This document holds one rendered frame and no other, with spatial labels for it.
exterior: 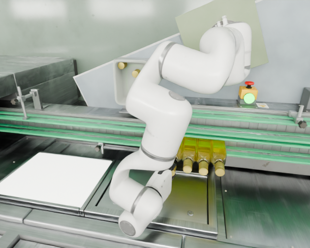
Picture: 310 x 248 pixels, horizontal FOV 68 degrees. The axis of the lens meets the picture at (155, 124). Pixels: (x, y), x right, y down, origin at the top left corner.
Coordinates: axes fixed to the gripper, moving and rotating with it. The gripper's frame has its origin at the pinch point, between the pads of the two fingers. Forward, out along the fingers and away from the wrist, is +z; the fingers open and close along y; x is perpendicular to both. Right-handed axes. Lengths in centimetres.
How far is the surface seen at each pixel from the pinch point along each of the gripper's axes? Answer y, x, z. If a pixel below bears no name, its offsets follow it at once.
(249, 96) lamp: 20.3, -19.8, 39.8
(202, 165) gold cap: 1.4, -10.0, 6.7
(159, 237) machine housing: -12.8, -4.1, -17.8
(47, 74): 16, 113, 46
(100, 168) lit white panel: -12.1, 36.1, 3.5
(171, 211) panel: -12.6, -3.4, -5.9
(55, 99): -3, 114, 49
